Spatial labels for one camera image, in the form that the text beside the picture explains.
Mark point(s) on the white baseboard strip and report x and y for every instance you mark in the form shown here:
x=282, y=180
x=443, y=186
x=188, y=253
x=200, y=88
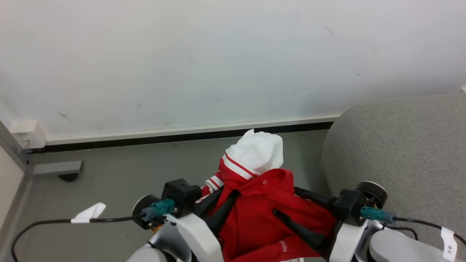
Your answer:
x=182, y=130

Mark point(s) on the red hoodie with white hood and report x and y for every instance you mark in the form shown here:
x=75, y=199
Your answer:
x=255, y=218

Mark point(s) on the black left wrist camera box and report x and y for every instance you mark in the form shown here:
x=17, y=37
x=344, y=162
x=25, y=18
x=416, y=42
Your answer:
x=184, y=194

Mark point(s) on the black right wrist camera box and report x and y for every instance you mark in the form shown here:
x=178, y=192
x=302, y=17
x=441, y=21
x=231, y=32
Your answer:
x=347, y=207

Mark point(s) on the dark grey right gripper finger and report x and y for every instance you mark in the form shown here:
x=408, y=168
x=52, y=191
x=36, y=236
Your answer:
x=302, y=231
x=318, y=200

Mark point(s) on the grey metal partition post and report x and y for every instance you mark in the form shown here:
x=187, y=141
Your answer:
x=14, y=153

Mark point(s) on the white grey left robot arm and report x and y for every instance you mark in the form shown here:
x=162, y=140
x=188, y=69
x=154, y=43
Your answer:
x=145, y=253

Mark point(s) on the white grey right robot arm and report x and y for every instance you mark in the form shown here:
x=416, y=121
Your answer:
x=397, y=247

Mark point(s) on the grey metal partition foot bar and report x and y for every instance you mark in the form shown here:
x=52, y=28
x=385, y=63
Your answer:
x=56, y=168

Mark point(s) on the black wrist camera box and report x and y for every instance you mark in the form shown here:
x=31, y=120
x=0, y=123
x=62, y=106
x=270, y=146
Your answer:
x=347, y=207
x=184, y=194

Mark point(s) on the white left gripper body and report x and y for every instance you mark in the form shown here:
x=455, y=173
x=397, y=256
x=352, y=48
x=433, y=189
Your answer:
x=198, y=236

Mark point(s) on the beige partition panel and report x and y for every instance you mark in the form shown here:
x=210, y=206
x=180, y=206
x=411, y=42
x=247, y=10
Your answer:
x=8, y=182

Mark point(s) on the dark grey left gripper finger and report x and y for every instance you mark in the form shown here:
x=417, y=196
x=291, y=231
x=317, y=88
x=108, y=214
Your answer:
x=225, y=213
x=209, y=203

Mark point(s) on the grey fabric sofa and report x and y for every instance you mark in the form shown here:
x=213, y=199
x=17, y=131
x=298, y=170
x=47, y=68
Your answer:
x=400, y=145

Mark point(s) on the white wall socket box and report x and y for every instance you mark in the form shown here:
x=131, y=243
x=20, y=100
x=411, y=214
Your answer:
x=29, y=134

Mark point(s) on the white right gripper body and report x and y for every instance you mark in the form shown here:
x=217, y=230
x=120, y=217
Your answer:
x=346, y=243

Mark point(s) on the black round partition foot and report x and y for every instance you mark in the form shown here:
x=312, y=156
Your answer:
x=68, y=177

